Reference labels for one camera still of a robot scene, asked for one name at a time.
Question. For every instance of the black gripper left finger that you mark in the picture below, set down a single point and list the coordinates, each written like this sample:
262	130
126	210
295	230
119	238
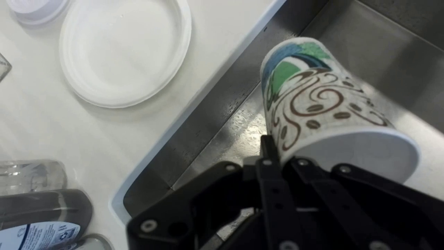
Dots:
281	224

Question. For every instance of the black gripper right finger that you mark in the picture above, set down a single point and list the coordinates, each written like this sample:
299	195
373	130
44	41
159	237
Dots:
331	219

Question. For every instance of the stainless steel sink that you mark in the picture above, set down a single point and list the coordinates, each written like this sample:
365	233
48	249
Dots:
394	48

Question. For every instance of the green cap soap bottle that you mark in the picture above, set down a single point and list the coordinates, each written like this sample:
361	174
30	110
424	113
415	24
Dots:
43	220

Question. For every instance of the white paper plate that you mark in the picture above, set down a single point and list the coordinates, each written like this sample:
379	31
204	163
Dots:
119	53

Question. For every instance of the clear plastic bottle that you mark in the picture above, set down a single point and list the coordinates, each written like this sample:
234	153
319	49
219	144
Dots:
30	176

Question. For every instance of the white plastic lid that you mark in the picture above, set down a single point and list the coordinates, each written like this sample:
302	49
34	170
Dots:
34	12

